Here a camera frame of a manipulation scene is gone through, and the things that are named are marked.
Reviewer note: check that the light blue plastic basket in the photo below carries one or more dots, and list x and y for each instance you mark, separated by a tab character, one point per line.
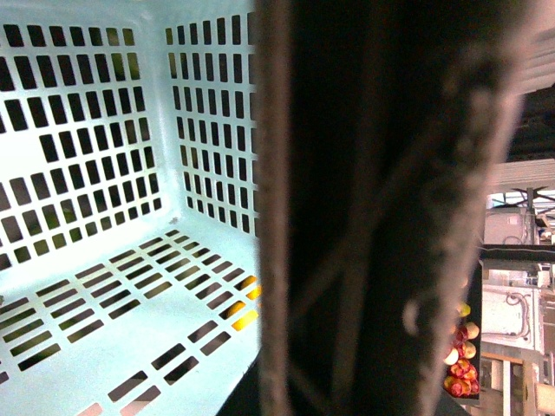
129	258

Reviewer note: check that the brown basket handle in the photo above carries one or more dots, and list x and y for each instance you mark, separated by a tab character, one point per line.
379	126

